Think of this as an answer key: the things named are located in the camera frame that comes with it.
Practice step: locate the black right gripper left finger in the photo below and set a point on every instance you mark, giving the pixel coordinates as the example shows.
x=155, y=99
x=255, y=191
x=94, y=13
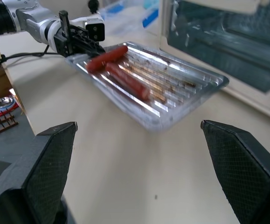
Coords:
x=43, y=168

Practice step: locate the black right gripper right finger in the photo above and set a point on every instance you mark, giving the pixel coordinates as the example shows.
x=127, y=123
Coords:
x=244, y=172

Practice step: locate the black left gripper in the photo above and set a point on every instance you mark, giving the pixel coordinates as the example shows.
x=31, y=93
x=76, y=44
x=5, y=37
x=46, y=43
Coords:
x=62, y=44

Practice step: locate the ribbed silver metal baking tray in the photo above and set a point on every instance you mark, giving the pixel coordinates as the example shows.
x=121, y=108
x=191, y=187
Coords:
x=172, y=77

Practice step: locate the short red sausage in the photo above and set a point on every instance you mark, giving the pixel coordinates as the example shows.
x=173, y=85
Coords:
x=108, y=58

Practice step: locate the long red sausage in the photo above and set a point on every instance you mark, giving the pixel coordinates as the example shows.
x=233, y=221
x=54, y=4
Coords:
x=127, y=80

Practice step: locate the cream toaster oven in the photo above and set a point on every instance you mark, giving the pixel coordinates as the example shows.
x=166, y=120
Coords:
x=230, y=46

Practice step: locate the black round knob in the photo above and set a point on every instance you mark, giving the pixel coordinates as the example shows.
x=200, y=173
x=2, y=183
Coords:
x=93, y=5

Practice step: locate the clear plastic bag blue print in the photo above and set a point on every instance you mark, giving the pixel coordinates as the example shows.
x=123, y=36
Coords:
x=127, y=14

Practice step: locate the blue and red tin can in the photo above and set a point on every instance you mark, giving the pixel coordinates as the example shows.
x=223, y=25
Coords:
x=2, y=105

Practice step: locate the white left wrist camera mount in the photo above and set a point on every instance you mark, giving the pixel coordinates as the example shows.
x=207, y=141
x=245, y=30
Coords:
x=91, y=23

